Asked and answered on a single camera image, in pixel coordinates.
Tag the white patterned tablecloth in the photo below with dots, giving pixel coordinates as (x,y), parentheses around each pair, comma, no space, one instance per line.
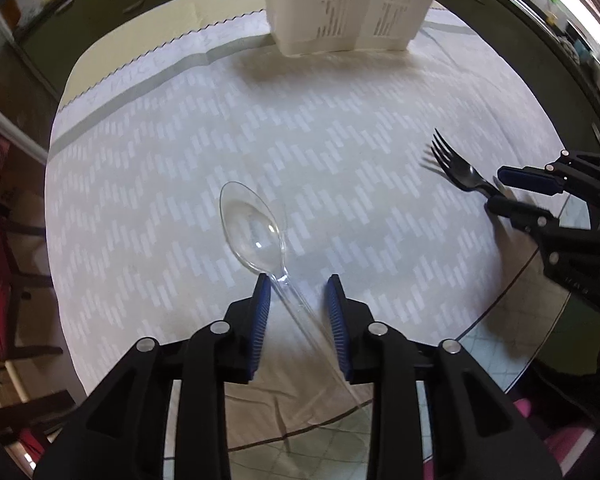
(180,185)

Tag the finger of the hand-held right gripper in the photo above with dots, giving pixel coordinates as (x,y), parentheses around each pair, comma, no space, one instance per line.
(517,212)
(527,177)

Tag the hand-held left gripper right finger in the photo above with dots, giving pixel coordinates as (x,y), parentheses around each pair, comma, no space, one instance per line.
(337,330)

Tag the white plastic utensil holder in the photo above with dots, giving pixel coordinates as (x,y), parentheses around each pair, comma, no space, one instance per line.
(305,5)

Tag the green cabinet with drawers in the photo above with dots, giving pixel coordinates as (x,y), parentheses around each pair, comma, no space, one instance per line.
(130,0)

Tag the clear plastic spoon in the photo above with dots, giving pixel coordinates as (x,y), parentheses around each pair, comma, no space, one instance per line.
(250,225)

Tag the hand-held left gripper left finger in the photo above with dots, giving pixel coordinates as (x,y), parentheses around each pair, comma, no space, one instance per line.
(260,330)

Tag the dark wooden chair red cushion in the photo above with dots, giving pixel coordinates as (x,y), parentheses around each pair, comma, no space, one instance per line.
(0,285)

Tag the person's pink clothing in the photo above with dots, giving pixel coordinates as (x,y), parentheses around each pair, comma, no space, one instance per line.
(565,442)

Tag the black plastic fork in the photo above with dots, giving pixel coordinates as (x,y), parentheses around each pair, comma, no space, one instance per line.
(462,177)

